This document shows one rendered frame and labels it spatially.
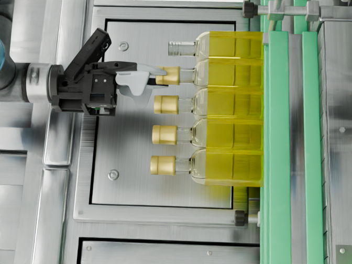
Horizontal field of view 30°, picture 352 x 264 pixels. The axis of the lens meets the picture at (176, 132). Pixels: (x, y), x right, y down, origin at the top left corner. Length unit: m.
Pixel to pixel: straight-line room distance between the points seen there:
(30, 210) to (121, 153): 0.21
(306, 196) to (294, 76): 0.20
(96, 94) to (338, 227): 0.49
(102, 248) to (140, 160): 0.19
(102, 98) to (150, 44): 0.25
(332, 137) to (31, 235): 0.62
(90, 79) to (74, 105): 0.06
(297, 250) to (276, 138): 0.18
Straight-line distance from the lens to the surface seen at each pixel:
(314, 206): 1.03
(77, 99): 1.22
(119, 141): 1.33
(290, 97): 1.08
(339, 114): 1.06
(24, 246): 1.34
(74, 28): 1.45
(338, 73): 1.08
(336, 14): 1.13
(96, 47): 1.24
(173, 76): 1.21
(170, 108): 1.19
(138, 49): 1.40
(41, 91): 1.23
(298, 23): 1.24
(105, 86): 1.20
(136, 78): 1.19
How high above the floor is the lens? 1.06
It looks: 3 degrees up
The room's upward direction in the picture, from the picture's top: 88 degrees counter-clockwise
